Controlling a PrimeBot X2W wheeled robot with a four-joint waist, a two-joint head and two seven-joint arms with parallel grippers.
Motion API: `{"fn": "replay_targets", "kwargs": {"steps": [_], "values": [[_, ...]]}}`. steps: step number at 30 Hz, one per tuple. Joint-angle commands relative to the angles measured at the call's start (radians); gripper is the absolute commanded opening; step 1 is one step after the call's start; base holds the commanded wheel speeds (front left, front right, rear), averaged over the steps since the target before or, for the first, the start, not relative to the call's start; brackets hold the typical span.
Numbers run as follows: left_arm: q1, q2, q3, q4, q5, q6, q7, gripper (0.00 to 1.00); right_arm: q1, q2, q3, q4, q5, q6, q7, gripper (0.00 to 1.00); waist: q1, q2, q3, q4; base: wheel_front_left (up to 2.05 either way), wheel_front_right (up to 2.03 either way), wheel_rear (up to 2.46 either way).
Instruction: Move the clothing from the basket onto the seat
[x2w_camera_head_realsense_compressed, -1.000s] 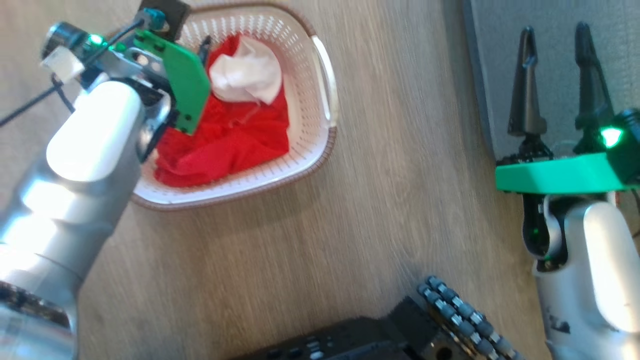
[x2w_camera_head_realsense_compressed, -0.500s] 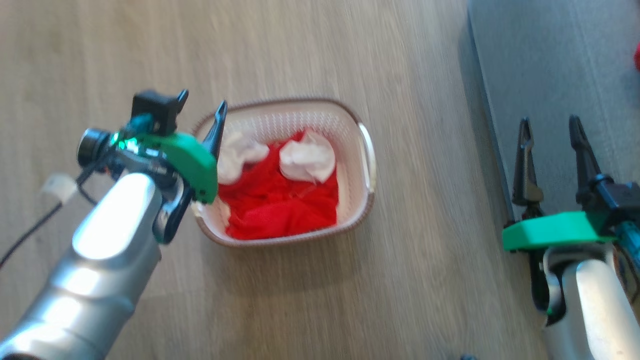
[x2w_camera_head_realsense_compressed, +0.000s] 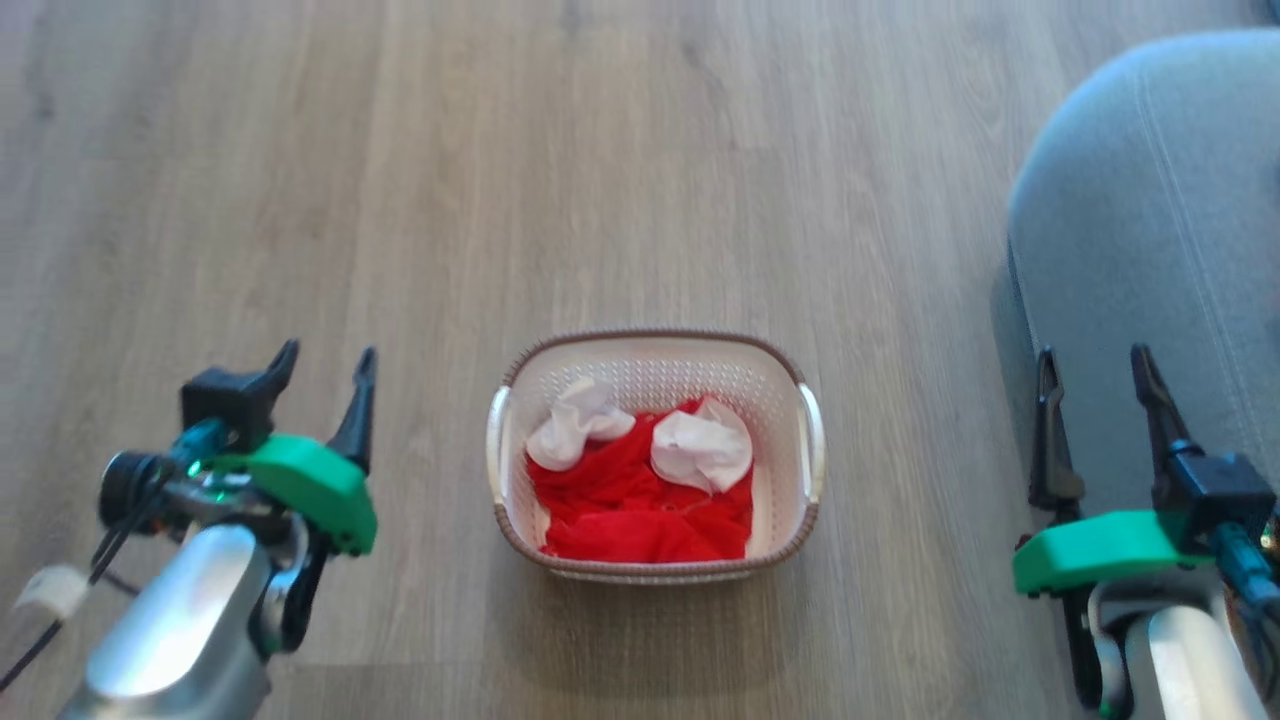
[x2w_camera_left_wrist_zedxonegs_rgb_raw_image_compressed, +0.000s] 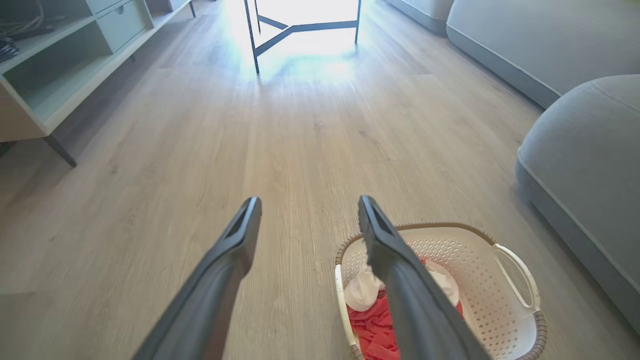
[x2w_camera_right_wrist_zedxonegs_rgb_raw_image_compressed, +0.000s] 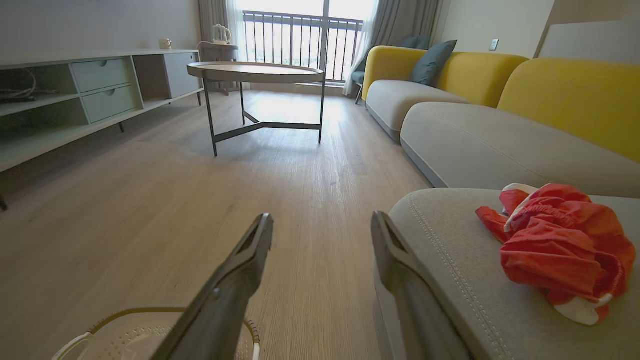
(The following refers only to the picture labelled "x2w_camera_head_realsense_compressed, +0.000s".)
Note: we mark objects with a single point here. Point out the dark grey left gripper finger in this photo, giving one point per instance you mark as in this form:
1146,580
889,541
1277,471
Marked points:
280,370
358,420

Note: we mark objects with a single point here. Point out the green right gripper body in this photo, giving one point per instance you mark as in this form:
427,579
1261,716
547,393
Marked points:
1100,550

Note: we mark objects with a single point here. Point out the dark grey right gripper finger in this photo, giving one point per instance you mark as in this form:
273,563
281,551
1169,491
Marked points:
1155,410
1050,450

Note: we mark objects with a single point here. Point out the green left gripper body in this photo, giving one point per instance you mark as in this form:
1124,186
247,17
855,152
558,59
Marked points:
320,485

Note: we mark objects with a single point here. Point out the red and white clothes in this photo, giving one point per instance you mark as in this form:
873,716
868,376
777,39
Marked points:
620,510

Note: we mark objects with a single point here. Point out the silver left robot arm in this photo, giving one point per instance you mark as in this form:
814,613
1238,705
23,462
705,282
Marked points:
170,630

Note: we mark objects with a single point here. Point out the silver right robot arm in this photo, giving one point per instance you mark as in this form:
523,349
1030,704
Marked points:
1190,660

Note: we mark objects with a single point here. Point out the grey sofa seat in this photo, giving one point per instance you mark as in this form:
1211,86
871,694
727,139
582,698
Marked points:
1140,220

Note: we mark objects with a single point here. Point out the white plastic laundry basket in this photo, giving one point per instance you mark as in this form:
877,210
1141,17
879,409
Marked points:
650,365

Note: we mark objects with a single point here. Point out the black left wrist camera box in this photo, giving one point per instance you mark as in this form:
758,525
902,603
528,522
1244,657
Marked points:
225,405

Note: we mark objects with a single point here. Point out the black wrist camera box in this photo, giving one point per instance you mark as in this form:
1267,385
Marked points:
225,405
1215,495

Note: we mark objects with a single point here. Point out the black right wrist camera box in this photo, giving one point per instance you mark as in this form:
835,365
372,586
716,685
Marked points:
1215,495

